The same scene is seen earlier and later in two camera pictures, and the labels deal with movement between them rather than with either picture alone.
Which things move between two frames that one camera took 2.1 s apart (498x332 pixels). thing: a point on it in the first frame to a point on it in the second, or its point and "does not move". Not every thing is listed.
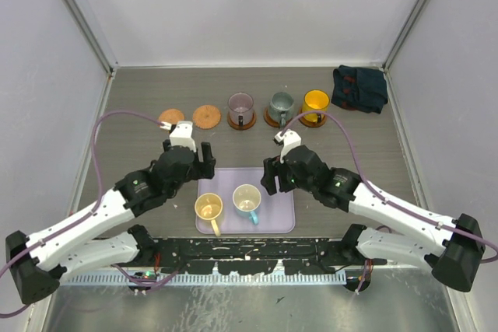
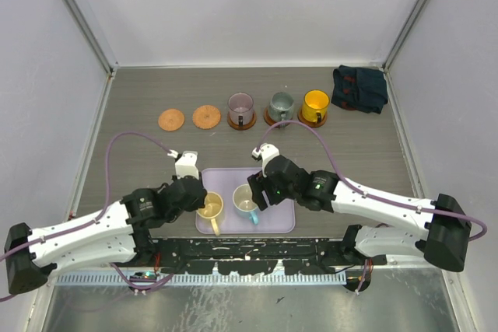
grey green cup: (281, 108) does not move
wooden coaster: (310, 124) does not move
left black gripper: (204, 169) to (198, 203)
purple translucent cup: (240, 108) does not move
